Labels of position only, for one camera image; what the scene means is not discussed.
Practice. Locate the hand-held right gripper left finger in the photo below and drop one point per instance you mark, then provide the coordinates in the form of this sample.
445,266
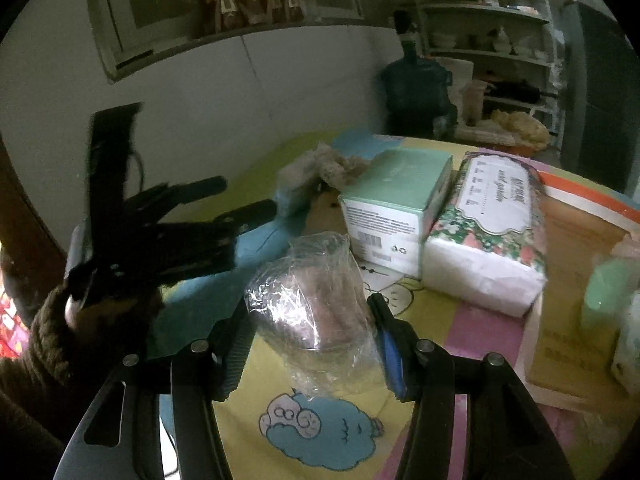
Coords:
237,355

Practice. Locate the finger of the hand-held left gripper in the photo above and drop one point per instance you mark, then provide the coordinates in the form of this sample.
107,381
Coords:
185,191
210,245

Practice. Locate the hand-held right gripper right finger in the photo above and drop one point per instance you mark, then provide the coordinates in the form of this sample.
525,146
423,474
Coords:
392,360

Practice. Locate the clear plastic bag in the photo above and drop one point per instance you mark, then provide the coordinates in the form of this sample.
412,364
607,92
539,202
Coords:
310,305

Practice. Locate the orange-rimmed cardboard tray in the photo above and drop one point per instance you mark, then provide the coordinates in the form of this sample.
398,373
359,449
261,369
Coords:
565,310

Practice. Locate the green-print tissue pack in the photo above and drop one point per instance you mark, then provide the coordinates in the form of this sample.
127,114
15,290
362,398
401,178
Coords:
629,345

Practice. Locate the person's left forearm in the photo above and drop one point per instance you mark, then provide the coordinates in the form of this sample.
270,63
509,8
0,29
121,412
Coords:
50,375

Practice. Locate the person's left hand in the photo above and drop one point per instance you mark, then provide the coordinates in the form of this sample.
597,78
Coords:
74,316

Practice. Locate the fluffy beige cloth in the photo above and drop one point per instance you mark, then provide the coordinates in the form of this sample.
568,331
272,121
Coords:
330,165

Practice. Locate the floral tissue pack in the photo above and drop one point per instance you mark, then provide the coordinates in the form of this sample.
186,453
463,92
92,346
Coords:
490,210

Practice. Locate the teal cardboard box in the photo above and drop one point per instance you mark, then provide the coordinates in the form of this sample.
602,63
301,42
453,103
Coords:
395,180

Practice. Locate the green bottle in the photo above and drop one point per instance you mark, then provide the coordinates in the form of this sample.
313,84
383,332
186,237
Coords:
605,285

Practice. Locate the blue water jug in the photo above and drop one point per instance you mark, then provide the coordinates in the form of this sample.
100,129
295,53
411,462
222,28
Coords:
415,90

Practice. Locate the pale leafy cabbage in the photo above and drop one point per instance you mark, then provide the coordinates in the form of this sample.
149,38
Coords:
520,125

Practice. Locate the translucent plastic pitcher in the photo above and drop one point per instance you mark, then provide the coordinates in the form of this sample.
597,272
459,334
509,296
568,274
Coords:
475,105

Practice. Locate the white carton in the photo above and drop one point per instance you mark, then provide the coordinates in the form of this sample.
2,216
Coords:
457,80

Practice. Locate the dark grey refrigerator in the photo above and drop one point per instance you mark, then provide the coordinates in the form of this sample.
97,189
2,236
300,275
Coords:
600,85

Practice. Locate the white shelf rack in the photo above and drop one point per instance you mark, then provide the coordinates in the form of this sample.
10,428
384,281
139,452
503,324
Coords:
480,10

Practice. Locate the window frame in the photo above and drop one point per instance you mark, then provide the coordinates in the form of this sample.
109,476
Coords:
150,45

